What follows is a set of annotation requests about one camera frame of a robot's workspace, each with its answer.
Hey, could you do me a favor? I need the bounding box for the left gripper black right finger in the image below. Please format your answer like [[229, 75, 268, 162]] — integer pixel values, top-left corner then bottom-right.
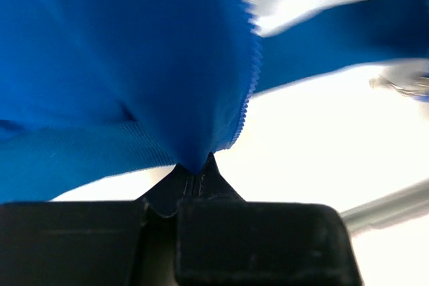
[[174, 155, 363, 285]]

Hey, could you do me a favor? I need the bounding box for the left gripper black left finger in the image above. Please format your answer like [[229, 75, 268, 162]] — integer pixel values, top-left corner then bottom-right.
[[1, 166, 194, 285]]

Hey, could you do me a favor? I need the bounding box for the blue white red jacket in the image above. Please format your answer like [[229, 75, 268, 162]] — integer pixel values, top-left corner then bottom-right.
[[1, 0, 428, 203]]

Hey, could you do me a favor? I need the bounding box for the aluminium table frame rail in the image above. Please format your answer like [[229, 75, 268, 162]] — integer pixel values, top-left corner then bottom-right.
[[341, 180, 428, 234]]

